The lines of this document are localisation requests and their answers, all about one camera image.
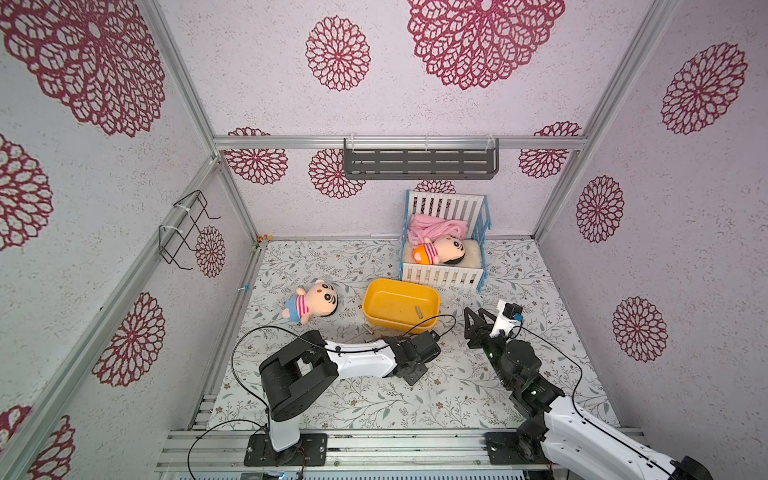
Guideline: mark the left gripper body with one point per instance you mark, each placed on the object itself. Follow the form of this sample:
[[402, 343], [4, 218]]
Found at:
[[418, 371]]

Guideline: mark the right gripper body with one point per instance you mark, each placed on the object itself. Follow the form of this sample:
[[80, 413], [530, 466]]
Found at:
[[480, 335]]

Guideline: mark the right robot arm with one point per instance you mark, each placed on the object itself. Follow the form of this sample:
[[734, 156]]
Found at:
[[555, 427]]

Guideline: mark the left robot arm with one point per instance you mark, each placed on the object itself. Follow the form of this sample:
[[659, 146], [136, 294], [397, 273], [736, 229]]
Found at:
[[295, 376]]

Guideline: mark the yellow plastic storage box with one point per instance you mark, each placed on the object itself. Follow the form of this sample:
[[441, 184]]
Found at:
[[391, 304]]

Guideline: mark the white blue toy crib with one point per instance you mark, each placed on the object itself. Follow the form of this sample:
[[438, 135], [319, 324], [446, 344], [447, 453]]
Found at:
[[471, 272]]

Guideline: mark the plush doll in crib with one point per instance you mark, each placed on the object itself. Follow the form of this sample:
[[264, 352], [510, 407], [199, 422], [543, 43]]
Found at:
[[446, 249]]

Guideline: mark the plush doll on table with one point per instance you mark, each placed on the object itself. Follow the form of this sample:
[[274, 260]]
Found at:
[[319, 300]]

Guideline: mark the pink blanket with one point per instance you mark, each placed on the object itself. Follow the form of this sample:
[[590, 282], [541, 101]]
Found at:
[[421, 227]]

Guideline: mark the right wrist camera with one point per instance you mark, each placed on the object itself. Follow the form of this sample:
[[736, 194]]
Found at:
[[509, 318]]

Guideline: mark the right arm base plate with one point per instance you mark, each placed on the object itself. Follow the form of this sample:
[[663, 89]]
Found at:
[[512, 448]]

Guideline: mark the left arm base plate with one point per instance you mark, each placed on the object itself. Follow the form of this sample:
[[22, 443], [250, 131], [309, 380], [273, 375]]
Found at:
[[310, 451]]

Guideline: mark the grey wall shelf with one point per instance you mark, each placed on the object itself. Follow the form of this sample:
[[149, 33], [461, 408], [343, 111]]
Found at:
[[424, 164]]

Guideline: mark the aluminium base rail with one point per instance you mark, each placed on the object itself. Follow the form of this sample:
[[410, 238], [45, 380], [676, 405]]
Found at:
[[223, 452]]

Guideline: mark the black wire wall rack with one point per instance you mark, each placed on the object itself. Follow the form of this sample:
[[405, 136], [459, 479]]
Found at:
[[173, 238]]

